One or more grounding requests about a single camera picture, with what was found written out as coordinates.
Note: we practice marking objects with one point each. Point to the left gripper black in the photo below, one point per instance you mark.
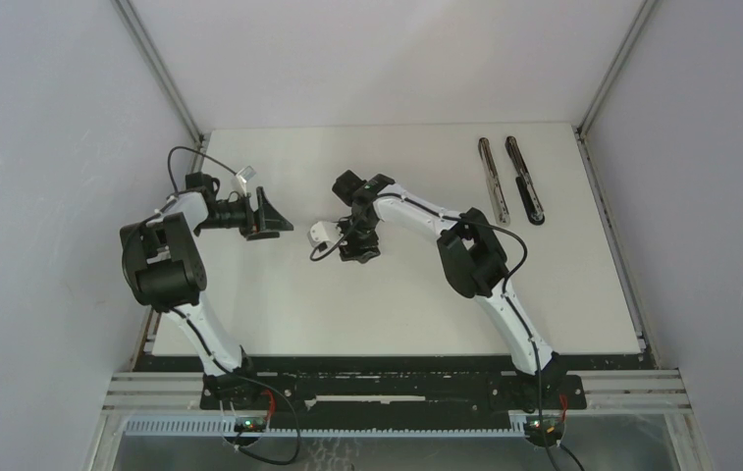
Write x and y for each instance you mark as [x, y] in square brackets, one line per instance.
[265, 223]

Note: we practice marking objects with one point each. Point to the controller board with wires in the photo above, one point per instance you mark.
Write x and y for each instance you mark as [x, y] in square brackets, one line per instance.
[546, 432]
[260, 425]

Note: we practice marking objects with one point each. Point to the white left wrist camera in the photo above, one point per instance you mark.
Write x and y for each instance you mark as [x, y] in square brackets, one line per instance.
[242, 179]

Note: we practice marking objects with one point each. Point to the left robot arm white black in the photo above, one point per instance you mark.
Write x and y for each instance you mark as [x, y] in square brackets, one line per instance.
[164, 269]

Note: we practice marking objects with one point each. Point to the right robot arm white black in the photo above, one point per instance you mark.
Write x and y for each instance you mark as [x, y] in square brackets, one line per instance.
[473, 260]

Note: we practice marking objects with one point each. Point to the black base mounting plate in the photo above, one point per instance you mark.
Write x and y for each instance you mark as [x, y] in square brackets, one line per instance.
[422, 392]

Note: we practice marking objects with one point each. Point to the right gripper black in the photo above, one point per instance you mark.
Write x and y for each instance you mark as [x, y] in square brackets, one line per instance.
[357, 251]

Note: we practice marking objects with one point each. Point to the silver black staple remover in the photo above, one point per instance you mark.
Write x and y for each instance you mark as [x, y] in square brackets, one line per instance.
[493, 183]

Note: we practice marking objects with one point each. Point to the white cable duct strip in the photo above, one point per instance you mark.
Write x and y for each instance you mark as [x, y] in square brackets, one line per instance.
[184, 426]

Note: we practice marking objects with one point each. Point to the black stapler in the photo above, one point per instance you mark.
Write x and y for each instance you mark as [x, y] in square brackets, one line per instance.
[531, 203]

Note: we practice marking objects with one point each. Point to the left controller board with wires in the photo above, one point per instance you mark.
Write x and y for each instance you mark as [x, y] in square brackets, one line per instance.
[260, 425]

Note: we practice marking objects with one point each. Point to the right controller board with wires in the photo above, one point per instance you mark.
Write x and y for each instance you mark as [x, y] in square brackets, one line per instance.
[546, 432]

